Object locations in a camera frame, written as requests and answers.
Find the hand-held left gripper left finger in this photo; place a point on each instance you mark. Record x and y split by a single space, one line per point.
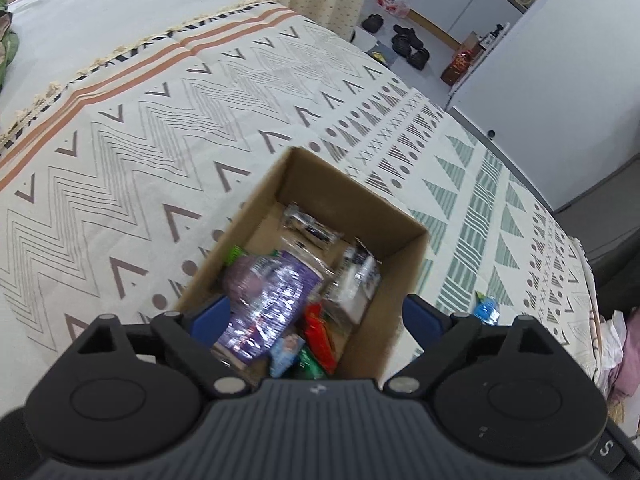
210 316

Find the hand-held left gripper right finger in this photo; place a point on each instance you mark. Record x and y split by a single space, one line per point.
424 321

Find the purple snack packet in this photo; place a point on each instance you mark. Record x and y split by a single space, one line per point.
270 300

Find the green-edged round biscuit packet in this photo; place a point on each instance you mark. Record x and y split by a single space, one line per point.
235 254

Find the white snack packet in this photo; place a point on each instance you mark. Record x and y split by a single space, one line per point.
357 280

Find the blue snack packet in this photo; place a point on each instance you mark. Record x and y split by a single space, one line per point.
287 355

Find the brown cardboard box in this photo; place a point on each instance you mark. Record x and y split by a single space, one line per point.
390 240

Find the red snack packet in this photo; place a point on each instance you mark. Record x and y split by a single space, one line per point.
320 335

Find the green snack packet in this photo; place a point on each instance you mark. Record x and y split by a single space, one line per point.
310 366

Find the clear snack packet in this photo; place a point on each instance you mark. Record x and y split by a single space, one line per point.
310 225

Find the small blue candy packet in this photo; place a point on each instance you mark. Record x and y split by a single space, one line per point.
486 308

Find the patterned bed blanket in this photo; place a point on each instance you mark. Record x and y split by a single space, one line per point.
150 135

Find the pink cloth pile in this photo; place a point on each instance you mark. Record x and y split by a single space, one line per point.
620 360

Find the red gift box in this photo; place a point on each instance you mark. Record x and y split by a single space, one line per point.
456 67

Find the black slipper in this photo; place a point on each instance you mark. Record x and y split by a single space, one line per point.
406 39
419 58
373 22

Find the dark flat square mat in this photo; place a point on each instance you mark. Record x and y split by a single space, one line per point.
384 54

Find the small cardboard box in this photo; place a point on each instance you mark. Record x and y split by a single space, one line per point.
471 44

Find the black spray bottle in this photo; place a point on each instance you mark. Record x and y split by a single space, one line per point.
496 35

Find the white bed sheet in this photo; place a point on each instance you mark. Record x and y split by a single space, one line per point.
100 15

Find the red and white plastic bag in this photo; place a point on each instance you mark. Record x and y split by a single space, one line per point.
393 1

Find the white kitchen cabinet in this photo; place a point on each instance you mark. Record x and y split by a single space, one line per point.
450 0

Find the green cloth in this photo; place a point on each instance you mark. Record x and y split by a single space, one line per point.
7 45

